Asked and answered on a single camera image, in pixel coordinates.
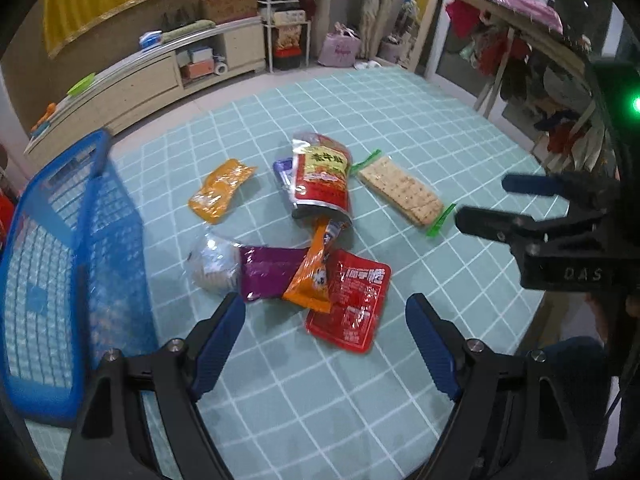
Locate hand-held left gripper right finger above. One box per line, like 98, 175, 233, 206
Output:
405, 293, 603, 480

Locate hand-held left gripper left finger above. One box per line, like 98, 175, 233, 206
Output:
60, 292, 247, 480

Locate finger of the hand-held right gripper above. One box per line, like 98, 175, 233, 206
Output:
502, 170, 618, 211
455, 205, 608, 256

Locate clear pastry packet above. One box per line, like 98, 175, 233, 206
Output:
187, 227, 243, 293

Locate purple foil snack packet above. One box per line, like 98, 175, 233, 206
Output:
239, 245, 308, 302

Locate red snack packet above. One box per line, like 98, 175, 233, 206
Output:
305, 248, 392, 352

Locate clear cracker packet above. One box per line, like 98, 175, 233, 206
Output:
350, 150, 458, 237

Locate small orange cartoon packet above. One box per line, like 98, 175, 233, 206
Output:
281, 219, 351, 315

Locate orange snack packet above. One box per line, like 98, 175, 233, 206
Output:
188, 158, 258, 225

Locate large red snack bag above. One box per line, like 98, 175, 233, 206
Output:
290, 131, 353, 223

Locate purple gum tin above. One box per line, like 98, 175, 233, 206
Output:
273, 157, 296, 196

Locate blue plastic mesh basket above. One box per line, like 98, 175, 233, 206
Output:
0, 129, 161, 423

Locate person's dark trousers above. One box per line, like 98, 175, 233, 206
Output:
525, 337, 640, 480

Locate teal checked tablecloth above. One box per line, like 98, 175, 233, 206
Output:
25, 65, 566, 480

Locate wooden rack with clothes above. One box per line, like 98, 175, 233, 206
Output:
430, 0, 616, 171

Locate pink quilted cloth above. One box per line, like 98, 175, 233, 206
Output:
480, 0, 563, 31

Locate beige patterned curtain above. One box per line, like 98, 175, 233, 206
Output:
360, 0, 416, 56

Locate pink bag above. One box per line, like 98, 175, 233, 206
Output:
318, 22, 362, 68

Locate long beige cabinet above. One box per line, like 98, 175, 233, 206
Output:
22, 15, 268, 156

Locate printed snack box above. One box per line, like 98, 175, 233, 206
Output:
275, 25, 303, 51

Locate orange box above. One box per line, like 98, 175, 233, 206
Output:
180, 59, 216, 81

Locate orange toy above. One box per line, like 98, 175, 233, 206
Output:
31, 103, 57, 133

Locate white metal rack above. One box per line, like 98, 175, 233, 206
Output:
260, 0, 316, 73

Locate green plastic plate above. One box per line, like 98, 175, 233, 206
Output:
66, 73, 97, 97

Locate green rolled cushion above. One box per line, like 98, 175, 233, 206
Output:
162, 20, 216, 43

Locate brown cardboard box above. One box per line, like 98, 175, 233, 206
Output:
201, 0, 260, 25

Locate yellow hanging cloth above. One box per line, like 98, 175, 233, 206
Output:
42, 0, 218, 58

